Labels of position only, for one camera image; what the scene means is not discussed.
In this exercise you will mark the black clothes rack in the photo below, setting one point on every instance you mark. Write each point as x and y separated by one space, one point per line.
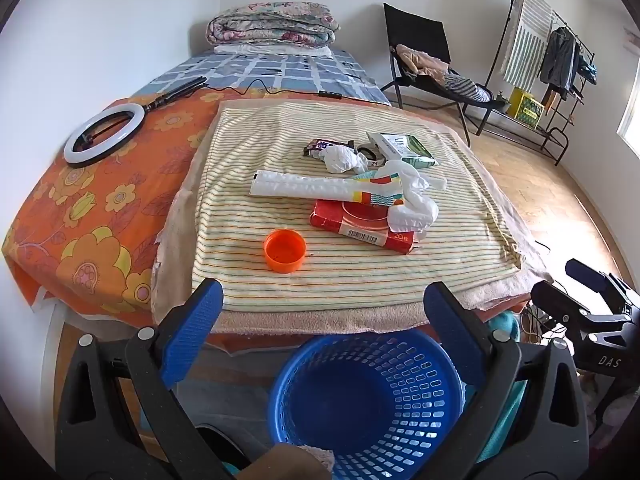
550 110

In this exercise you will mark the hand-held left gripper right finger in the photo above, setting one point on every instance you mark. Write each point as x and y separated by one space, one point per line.
452 325

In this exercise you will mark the red paper box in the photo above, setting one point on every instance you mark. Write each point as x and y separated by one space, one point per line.
350 222

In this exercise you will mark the striped grey garment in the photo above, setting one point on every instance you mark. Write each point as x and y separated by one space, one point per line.
465 87

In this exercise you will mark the orange plastic lid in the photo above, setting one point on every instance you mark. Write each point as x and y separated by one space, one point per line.
284 252

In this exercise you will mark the green white milk carton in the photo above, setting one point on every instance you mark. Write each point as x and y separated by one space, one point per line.
410 152

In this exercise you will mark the colourful printed white wrapper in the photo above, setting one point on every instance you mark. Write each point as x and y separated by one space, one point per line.
382 191

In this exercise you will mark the small white bag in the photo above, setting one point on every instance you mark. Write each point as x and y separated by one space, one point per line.
340 159

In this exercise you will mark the striped yellow towel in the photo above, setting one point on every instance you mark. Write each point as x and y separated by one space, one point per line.
240 250

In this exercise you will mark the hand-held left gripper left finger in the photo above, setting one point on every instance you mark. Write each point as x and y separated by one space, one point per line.
192 325

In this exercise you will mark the teal cloth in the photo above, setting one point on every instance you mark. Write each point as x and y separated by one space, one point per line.
507 415

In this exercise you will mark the black folding chair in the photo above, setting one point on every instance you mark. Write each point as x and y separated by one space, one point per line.
420 40

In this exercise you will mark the green striped hanging towel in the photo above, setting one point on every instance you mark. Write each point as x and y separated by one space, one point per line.
525 40

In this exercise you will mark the blue checked bedsheet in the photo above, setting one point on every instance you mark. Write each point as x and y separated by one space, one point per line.
280 72

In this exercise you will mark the brown candy bar wrapper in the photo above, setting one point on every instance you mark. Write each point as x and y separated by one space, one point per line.
317 147

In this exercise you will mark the blue plastic basket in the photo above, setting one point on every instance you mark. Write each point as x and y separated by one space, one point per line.
370 400

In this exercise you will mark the long white plastic packaging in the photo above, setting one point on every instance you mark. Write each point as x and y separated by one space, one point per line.
300 185

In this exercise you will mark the window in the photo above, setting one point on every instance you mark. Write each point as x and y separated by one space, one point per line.
631 105

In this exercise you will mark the dark hanging jacket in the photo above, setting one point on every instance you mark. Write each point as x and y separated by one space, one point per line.
560 60

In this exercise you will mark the white crumpled plastic bag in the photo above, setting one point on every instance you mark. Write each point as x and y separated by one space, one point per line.
417 207

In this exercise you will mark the folded floral quilt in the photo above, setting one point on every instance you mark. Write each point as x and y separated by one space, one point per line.
270 27

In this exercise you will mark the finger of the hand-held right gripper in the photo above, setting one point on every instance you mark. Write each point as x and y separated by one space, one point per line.
562 305
592 275

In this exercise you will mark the yellow plastic crate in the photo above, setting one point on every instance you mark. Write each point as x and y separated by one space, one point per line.
525 105

